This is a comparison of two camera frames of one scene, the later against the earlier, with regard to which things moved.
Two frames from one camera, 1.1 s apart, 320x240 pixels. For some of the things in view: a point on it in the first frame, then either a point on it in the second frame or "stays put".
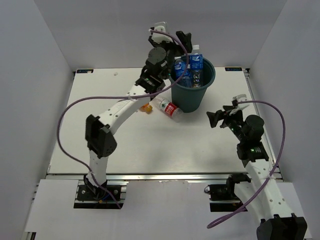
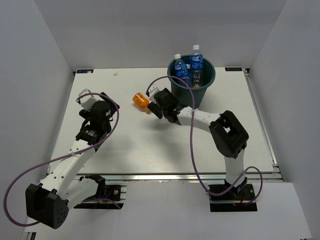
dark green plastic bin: (190, 100) stays put
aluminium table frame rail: (145, 176) stays put
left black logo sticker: (84, 70) stays put
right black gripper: (214, 117) to (155, 109)
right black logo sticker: (233, 69) stays put
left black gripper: (178, 51) to (85, 114)
